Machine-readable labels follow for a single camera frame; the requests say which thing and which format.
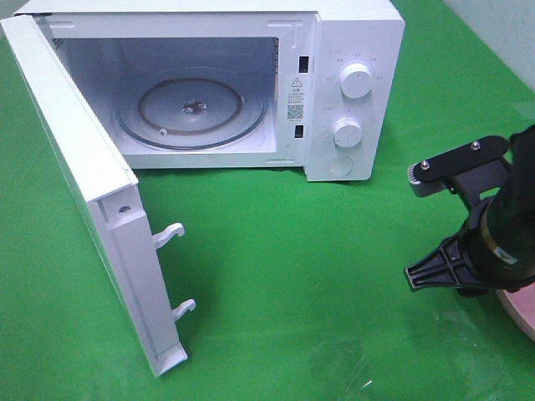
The pink ceramic plate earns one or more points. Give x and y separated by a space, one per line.
520 306

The white microwave door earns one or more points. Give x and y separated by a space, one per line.
106 191

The white microwave oven body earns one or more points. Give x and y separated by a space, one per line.
102 44

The clear tape patch centre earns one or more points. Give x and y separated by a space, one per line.
340 370

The white timer knob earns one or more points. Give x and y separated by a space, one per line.
347 133

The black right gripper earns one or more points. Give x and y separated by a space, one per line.
496 246

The round white door-release button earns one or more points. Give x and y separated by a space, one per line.
341 166

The upper white power knob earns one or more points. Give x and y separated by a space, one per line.
356 80

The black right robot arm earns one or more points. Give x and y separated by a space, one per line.
494 248

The glass microwave turntable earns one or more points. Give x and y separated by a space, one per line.
193 108

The white warning label sticker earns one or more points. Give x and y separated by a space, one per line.
295 97

